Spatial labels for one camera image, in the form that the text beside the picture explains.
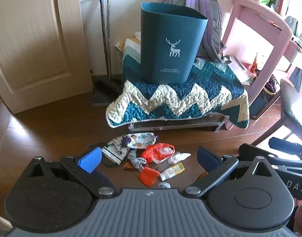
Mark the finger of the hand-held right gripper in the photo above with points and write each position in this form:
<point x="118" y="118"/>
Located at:
<point x="249" y="150"/>
<point x="286" y="144"/>

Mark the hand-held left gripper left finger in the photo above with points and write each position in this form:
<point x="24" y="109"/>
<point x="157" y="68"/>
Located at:
<point x="90" y="159"/>

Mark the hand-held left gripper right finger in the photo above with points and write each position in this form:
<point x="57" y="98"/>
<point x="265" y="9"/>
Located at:
<point x="207" y="159"/>

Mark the grey wrapper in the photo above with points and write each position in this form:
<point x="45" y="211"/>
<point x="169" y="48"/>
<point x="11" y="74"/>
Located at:
<point x="134" y="159"/>

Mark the orange foam net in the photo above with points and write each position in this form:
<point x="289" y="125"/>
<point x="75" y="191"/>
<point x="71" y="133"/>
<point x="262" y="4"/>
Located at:
<point x="148" y="176"/>

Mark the teal bin with deer print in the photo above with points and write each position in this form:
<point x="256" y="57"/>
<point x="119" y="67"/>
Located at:
<point x="170" y="29"/>

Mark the white crumpled tissue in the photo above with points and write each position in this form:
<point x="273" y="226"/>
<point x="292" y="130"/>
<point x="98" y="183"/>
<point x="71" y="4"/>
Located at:
<point x="183" y="156"/>

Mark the white green printed bag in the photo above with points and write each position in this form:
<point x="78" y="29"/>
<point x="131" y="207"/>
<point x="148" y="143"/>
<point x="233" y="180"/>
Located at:
<point x="113" y="150"/>

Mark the white yellow tube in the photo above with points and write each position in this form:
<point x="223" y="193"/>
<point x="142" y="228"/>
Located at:
<point x="172" y="171"/>

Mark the small orange wrapper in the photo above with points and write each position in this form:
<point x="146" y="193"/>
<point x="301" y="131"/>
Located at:
<point x="128" y="166"/>

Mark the white paper sheet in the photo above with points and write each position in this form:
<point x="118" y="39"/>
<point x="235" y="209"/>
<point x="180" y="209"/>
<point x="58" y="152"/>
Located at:
<point x="165" y="163"/>

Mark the dark chair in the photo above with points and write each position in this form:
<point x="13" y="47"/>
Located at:
<point x="291" y="98"/>

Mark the dark container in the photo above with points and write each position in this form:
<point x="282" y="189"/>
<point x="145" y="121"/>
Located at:
<point x="264" y="103"/>

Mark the small clear plastic piece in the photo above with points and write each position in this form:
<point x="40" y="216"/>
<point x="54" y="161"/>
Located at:
<point x="164" y="185"/>

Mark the white cookie packet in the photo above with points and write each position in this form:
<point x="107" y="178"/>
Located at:
<point x="141" y="140"/>

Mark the red plastic bag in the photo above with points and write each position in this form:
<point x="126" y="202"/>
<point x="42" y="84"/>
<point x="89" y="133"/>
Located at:
<point x="151" y="153"/>

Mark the teal cream zigzag quilt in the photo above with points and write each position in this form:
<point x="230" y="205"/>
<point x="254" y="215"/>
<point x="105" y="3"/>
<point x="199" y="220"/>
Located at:
<point x="165" y="96"/>

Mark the striped folded blanket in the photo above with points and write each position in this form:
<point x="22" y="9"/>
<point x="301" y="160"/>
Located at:
<point x="131" y="47"/>

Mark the beige wooden door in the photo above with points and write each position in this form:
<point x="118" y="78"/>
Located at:
<point x="29" y="42"/>

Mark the pink desk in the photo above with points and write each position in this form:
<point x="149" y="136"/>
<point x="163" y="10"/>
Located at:
<point x="262" y="7"/>

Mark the purple grey backpack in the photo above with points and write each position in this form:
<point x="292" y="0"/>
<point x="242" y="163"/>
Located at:
<point x="210" y="12"/>

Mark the low metal frame stand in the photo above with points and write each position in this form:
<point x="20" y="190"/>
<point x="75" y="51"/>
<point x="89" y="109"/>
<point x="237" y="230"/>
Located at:
<point x="178" y="126"/>

